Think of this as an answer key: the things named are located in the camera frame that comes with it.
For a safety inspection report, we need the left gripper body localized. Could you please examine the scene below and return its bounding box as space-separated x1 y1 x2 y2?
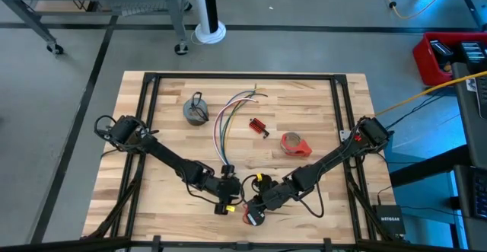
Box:
206 174 245 205

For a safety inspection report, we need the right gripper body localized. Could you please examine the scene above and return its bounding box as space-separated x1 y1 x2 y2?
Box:
253 174 294 212

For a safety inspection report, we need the black wire spool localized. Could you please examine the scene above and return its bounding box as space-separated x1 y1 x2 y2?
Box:
243 205 266 228

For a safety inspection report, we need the black rig bar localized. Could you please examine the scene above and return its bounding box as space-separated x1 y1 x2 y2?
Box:
0 236 487 252

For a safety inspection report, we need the clear packing tape roll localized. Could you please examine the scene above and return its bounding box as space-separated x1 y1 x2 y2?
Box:
281 132 301 155

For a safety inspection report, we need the red ribbed block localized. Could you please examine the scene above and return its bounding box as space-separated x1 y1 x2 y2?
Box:
249 117 266 135

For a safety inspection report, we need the red tape dispenser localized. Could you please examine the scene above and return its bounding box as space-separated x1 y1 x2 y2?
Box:
280 131 313 158

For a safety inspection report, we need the white pole with round base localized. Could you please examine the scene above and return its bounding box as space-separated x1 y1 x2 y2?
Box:
189 0 228 46

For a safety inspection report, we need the red plastic bin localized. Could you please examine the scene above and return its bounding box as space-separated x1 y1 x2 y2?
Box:
412 31 487 88

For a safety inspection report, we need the keyboard with coloured lights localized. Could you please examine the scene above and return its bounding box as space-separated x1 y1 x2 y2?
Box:
473 167 487 221

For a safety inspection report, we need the black desk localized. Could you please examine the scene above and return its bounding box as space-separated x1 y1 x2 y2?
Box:
388 62 487 252

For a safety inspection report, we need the small black device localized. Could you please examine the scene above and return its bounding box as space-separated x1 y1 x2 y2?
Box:
429 40 455 65

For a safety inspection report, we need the large black device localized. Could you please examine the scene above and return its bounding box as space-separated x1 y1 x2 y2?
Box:
457 40 487 75

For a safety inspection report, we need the multicolour wire harness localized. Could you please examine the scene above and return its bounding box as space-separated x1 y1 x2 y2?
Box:
212 83 269 167

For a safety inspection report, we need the black network switch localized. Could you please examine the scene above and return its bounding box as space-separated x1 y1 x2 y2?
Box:
371 204 407 236

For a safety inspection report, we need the yellow hanging cord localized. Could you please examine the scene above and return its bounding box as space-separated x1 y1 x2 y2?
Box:
374 70 487 117

